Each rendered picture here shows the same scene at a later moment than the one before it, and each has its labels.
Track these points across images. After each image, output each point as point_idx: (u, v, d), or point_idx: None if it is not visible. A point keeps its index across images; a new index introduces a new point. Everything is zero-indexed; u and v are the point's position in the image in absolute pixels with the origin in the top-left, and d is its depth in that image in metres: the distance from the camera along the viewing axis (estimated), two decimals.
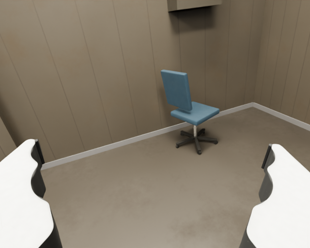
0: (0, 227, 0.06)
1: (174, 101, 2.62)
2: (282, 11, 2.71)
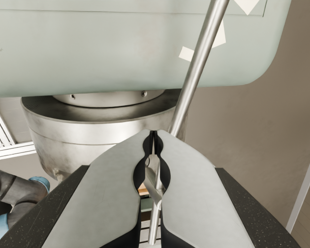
0: (101, 200, 0.07)
1: None
2: None
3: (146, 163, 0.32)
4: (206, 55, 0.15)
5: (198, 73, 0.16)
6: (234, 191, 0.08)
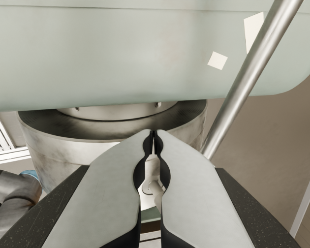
0: (101, 200, 0.07)
1: None
2: None
3: (160, 183, 0.28)
4: (263, 66, 0.11)
5: (249, 89, 0.12)
6: (234, 191, 0.08)
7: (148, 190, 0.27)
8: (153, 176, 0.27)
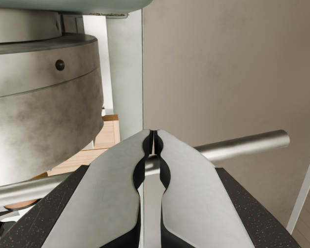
0: (101, 200, 0.07)
1: None
2: None
3: None
4: None
5: None
6: (234, 191, 0.08)
7: None
8: None
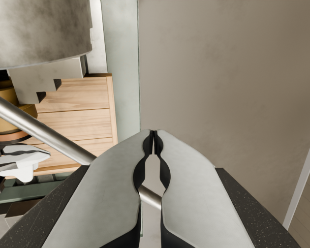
0: (101, 200, 0.07)
1: None
2: None
3: None
4: None
5: None
6: (234, 191, 0.08)
7: None
8: None
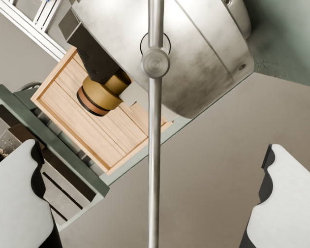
0: (0, 227, 0.06)
1: None
2: None
3: (144, 45, 0.22)
4: (153, 237, 0.21)
5: (154, 226, 0.21)
6: None
7: None
8: None
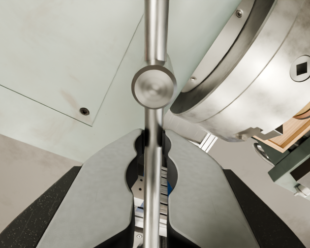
0: (94, 200, 0.07)
1: None
2: None
3: (300, 77, 0.26)
4: None
5: None
6: (242, 193, 0.08)
7: (295, 65, 0.26)
8: None
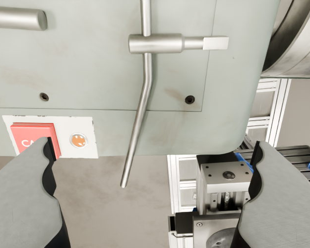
0: (12, 221, 0.06)
1: None
2: None
3: None
4: (125, 160, 0.32)
5: (126, 154, 0.32)
6: None
7: None
8: None
